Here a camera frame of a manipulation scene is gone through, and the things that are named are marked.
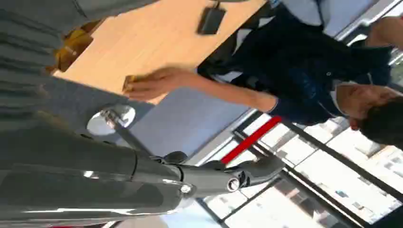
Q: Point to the person's hand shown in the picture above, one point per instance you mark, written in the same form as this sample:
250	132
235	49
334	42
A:
160	81

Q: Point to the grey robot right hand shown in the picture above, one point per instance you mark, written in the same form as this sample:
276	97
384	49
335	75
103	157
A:
78	182

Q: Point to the black device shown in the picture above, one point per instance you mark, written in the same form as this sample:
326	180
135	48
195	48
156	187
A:
211	20

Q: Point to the red bar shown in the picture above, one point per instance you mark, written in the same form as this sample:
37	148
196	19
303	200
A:
252	138

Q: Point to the person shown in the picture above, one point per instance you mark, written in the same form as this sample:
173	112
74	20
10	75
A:
299	63

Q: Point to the black window frame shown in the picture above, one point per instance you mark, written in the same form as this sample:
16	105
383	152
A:
346	162

